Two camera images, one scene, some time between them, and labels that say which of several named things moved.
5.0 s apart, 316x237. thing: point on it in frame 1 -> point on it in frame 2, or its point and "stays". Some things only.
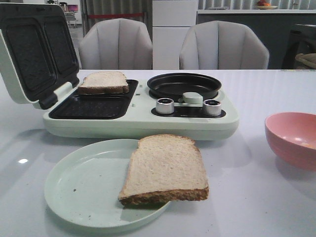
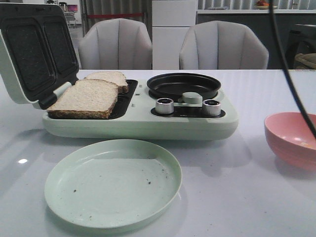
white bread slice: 103,82 stays
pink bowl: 291,136 stays
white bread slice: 164,167 -> 90,98
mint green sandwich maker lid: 38,50 stays
